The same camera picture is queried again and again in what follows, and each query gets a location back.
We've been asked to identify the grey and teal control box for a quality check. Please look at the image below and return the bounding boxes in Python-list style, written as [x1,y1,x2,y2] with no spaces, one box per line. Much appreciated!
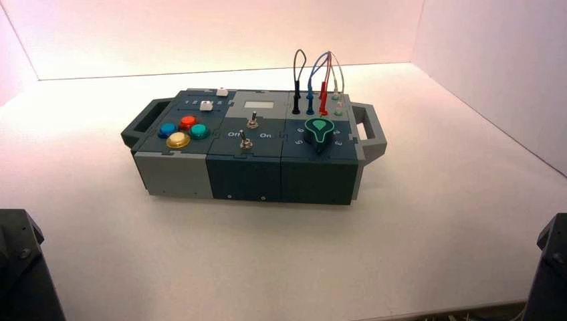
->
[120,88,388,207]

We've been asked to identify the blue push button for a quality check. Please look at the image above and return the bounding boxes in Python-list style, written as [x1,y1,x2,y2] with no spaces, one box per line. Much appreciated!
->
[157,122,179,140]

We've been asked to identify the white banana plug cable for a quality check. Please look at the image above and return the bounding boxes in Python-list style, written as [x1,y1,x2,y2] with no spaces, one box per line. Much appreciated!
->
[328,51,347,118]

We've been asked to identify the teal rotary pointer knob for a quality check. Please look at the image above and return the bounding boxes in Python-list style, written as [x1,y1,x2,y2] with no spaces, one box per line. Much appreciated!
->
[303,117,337,155]

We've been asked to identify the green push button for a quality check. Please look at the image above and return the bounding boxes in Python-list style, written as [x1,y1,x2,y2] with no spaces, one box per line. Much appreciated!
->
[189,123,211,141]

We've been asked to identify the black banana plug cable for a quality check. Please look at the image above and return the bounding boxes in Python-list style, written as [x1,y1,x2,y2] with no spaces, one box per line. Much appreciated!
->
[291,48,308,115]

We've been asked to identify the yellow push button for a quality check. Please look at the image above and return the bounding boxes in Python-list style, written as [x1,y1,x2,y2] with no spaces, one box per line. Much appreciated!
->
[165,131,192,150]

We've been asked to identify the red banana plug cable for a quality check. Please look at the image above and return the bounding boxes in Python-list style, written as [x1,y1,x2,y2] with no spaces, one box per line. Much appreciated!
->
[318,52,334,118]

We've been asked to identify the blue banana plug cable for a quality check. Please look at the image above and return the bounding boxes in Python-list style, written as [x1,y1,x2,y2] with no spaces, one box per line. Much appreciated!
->
[306,51,332,116]

